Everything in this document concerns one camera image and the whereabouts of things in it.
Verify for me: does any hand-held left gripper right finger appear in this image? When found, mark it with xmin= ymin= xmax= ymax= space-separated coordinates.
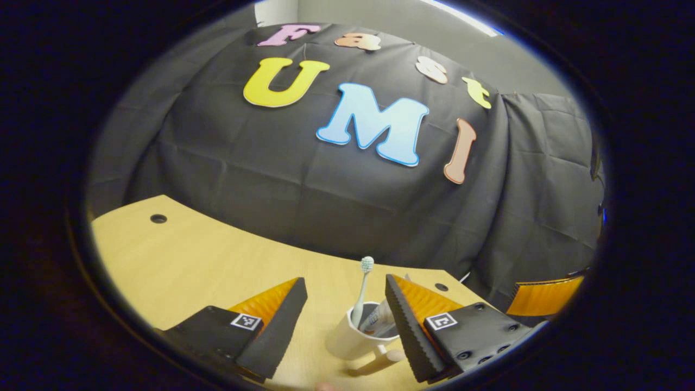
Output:
xmin=384 ymin=274 xmax=546 ymax=384

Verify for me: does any black backdrop cloth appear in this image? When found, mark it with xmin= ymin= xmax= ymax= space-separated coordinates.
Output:
xmin=87 ymin=5 xmax=606 ymax=313

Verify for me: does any pale green toothbrush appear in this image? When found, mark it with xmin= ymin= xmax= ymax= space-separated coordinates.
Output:
xmin=350 ymin=256 xmax=375 ymax=329

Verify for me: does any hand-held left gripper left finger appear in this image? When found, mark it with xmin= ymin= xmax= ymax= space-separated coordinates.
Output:
xmin=157 ymin=277 xmax=308 ymax=383

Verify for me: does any light wooden desktop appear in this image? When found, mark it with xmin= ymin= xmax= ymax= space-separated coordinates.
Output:
xmin=90 ymin=194 xmax=489 ymax=391

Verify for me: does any white cup with wooden handle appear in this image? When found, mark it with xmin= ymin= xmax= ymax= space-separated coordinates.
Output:
xmin=325 ymin=301 xmax=407 ymax=375

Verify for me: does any white toothpaste tube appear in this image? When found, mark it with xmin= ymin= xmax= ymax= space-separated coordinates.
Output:
xmin=359 ymin=298 xmax=396 ymax=338

